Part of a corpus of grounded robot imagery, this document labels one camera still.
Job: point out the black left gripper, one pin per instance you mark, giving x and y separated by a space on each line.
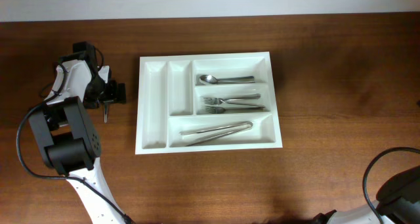
113 94

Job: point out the small steel spoon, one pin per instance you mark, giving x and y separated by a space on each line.
106 107

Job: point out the steel tablespoon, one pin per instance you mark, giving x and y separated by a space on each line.
209 80
247 79

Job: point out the black-handled steel fork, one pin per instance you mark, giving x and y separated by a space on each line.
243 103

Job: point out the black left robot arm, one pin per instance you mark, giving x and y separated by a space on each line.
65 134

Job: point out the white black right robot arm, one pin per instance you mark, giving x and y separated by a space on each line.
397 201

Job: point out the white cutlery tray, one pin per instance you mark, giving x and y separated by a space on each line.
170 101

